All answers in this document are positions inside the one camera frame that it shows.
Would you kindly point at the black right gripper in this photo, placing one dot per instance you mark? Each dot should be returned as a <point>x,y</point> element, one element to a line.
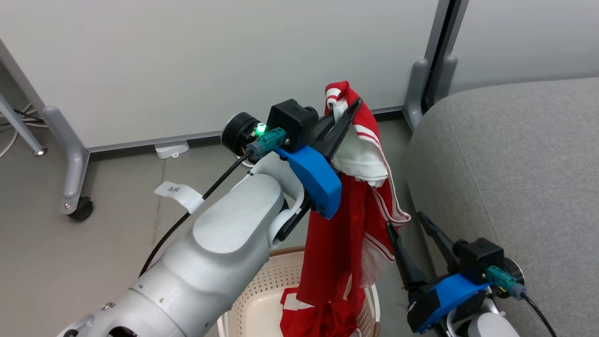
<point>479,257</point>

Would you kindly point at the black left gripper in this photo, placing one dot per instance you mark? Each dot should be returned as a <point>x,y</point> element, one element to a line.
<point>292,122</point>

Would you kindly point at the red and white garment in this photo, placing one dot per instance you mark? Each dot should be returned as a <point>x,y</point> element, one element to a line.
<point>337,234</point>

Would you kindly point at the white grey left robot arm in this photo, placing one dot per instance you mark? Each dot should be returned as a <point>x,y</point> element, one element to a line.
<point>224,243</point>

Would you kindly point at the cream laundry basket brown rim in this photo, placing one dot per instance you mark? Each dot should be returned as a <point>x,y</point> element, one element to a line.
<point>262,299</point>

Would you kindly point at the green left wrist connector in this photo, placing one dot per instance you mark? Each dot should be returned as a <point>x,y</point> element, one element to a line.
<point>269,140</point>

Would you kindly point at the green wrist connector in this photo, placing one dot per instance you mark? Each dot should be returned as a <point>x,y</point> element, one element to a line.
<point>500,278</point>
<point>269,140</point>

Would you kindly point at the green right wrist connector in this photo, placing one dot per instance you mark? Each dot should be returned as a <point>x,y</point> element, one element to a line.
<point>500,278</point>

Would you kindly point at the grey fabric sofa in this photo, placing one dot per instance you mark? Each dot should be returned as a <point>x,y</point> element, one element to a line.
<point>514,164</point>

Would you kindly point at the wide white partition panel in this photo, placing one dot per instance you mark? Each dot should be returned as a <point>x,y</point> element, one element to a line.
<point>210,61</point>

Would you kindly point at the small white adapter box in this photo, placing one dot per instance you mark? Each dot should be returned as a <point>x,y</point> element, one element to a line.
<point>171,150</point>

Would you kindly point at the narrow white partition panel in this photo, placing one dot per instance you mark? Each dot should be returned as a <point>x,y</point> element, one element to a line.
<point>524,37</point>

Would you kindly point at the black caster wheel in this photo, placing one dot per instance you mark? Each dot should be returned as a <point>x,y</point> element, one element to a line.
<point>83,209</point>

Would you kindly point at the grey metal table leg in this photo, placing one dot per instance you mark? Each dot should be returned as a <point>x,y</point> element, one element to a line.
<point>21,126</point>

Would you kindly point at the blue right wrist camera housing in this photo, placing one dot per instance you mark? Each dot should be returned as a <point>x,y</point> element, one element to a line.
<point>449,292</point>

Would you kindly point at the blue wrist camera housing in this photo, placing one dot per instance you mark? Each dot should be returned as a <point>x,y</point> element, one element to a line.
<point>449,292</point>
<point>313,178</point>

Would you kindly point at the blue left wrist camera housing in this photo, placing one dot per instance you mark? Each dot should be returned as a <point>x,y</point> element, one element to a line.
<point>313,178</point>

